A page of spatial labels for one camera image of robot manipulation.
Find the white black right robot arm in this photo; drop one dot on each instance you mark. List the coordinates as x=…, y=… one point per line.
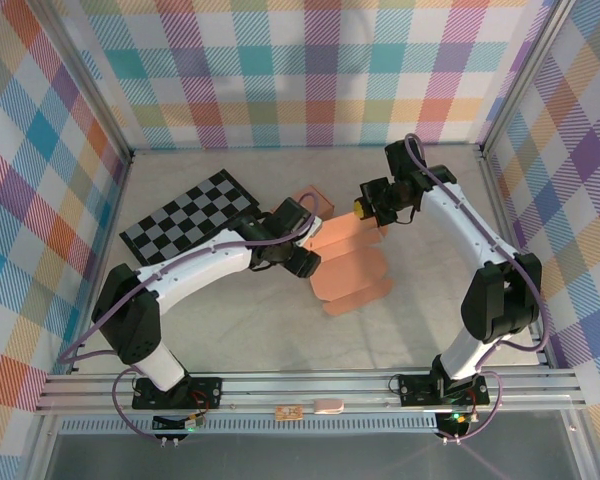
x=460, y=220

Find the aluminium side rail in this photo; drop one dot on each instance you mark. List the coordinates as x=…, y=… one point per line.
x=503, y=215

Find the aluminium frame rail beam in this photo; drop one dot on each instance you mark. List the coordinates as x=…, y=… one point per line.
x=305, y=387

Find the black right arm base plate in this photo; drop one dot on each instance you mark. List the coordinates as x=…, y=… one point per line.
x=415, y=390

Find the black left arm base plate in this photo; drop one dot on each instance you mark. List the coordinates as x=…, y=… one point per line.
x=205, y=392

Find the small pink oblong block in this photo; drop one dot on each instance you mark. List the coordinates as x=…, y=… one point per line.
x=328, y=406

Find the aluminium frame post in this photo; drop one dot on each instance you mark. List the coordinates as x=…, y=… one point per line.
x=525, y=75
x=87, y=85

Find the small orange printed tag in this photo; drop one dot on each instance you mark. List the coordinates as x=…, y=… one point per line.
x=287, y=412

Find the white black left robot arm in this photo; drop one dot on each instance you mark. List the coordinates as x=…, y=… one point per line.
x=205, y=260

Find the black grey chessboard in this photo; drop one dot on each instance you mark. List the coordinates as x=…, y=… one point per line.
x=190, y=210

